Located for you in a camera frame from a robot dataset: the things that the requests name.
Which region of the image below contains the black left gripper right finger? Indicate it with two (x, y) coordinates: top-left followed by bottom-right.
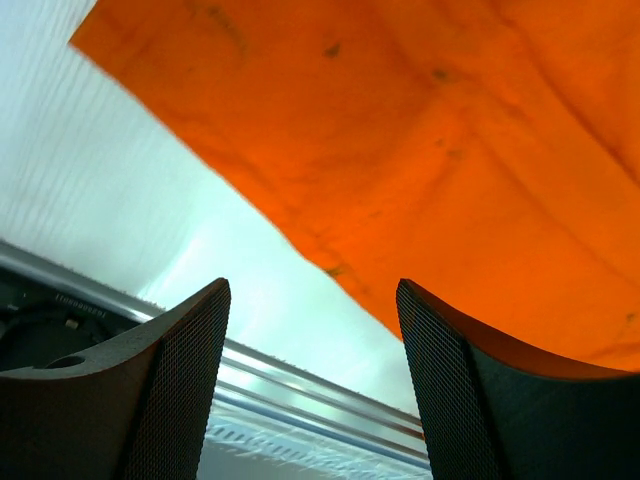
(396, 279), (639, 479)

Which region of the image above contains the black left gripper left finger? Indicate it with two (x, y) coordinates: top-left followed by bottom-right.
(1, 278), (231, 479)

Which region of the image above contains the orange t shirt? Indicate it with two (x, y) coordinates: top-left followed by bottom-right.
(71, 1), (639, 372)

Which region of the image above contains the slotted grey cable duct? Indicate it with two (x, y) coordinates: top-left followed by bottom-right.
(197, 421), (433, 479)

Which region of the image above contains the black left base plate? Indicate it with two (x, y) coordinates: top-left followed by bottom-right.
(1, 268), (138, 371)

